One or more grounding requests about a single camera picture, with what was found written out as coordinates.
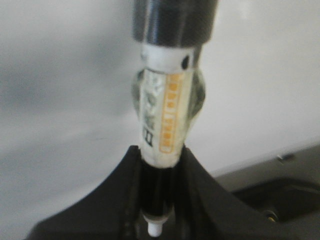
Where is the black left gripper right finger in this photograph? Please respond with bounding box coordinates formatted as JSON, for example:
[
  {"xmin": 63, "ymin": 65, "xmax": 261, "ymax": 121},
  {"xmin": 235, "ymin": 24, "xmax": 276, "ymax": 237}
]
[{"xmin": 174, "ymin": 147, "xmax": 320, "ymax": 240}]

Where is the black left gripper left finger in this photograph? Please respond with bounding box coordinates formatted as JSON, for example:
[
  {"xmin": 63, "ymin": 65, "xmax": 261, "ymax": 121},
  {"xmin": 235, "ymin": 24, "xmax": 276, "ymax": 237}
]
[{"xmin": 27, "ymin": 145, "xmax": 142, "ymax": 240}]

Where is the white black whiteboard marker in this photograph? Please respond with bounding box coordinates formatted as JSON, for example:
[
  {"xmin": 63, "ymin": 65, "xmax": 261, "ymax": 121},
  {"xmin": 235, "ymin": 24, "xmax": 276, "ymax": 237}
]
[{"xmin": 132, "ymin": 0, "xmax": 218, "ymax": 238}]

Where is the white glossy whiteboard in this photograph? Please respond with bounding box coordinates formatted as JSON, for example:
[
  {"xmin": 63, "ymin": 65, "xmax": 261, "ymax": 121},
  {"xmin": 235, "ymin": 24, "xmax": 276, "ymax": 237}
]
[{"xmin": 0, "ymin": 0, "xmax": 320, "ymax": 235}]

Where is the aluminium whiteboard tray rail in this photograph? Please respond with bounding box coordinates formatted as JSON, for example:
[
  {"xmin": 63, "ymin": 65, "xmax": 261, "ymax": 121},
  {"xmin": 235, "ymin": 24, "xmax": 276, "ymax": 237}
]
[{"xmin": 210, "ymin": 142, "xmax": 320, "ymax": 192}]

